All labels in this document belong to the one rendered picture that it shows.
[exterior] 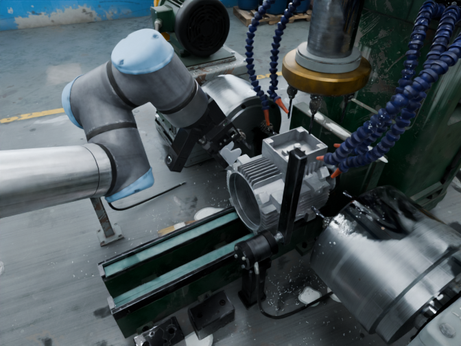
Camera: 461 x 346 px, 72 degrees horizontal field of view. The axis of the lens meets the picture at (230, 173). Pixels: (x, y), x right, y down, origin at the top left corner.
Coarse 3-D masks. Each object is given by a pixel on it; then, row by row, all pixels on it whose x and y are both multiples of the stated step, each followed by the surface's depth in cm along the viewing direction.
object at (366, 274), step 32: (384, 192) 61; (352, 224) 58; (384, 224) 56; (416, 224) 55; (320, 256) 62; (352, 256) 56; (384, 256) 53; (416, 256) 51; (448, 256) 51; (352, 288) 56; (384, 288) 52; (416, 288) 50; (448, 288) 53; (384, 320) 53; (416, 320) 55
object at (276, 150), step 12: (288, 132) 80; (300, 132) 80; (264, 144) 77; (276, 144) 80; (288, 144) 81; (300, 144) 81; (312, 144) 79; (324, 144) 76; (276, 156) 74; (288, 156) 72; (312, 156) 74; (312, 168) 77
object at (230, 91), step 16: (208, 80) 101; (224, 80) 97; (240, 80) 98; (224, 96) 92; (240, 96) 90; (256, 96) 90; (224, 112) 89; (240, 112) 90; (256, 112) 93; (272, 112) 96; (240, 128) 93; (256, 128) 97; (272, 128) 95; (240, 144) 97; (256, 144) 101
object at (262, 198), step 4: (236, 164) 79; (236, 168) 78; (320, 168) 77; (324, 168) 77; (320, 172) 77; (324, 172) 77; (328, 172) 78; (320, 176) 78; (324, 176) 77; (260, 192) 72; (264, 192) 71; (256, 196) 72; (260, 196) 70; (264, 196) 71; (268, 196) 71; (260, 200) 71; (264, 200) 71; (268, 200) 71; (232, 204) 87; (260, 204) 71; (256, 232) 79
